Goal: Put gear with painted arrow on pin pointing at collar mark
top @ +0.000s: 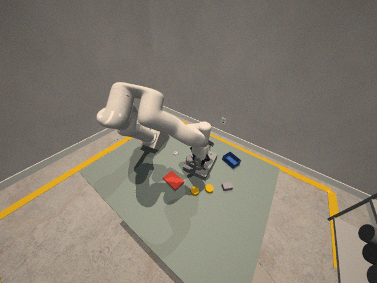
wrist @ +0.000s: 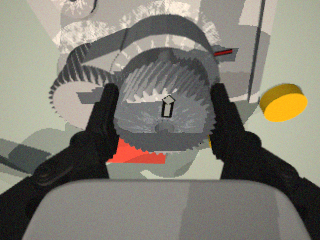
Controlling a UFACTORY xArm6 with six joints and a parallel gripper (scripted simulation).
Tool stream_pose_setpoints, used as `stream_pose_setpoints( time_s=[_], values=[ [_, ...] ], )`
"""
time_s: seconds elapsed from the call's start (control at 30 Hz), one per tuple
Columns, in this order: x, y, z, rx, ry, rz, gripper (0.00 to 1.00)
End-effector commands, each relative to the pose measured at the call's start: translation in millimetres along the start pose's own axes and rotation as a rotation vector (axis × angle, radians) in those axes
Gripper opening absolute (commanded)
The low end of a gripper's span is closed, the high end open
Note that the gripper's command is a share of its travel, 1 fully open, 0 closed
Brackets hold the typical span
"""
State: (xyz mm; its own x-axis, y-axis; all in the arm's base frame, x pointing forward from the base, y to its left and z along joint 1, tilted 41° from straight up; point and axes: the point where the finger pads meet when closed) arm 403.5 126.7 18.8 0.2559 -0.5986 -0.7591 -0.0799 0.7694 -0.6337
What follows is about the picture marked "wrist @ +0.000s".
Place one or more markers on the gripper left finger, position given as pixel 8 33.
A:
pixel 85 158

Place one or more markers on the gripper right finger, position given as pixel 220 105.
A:
pixel 248 158

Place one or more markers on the red box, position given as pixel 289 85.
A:
pixel 127 154

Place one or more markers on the grey toothed gear with white arrow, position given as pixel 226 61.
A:
pixel 164 108

